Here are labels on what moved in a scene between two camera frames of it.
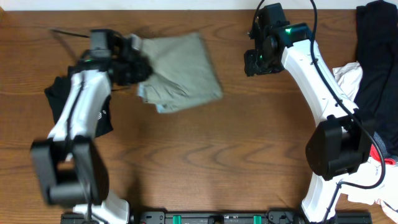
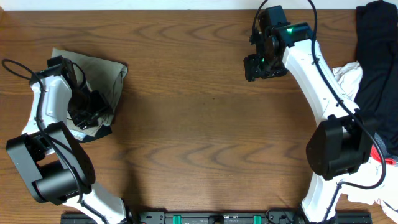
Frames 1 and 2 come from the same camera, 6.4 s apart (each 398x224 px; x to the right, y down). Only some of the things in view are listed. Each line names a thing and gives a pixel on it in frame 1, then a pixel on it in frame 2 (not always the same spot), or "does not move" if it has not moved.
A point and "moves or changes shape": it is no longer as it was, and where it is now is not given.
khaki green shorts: [183, 76] moves or changes shape
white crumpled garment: [377, 183] does not move
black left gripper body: [128, 72] -> [83, 108]
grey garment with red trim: [374, 154] does not move
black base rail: [226, 217] does not move
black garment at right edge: [377, 36] does not move
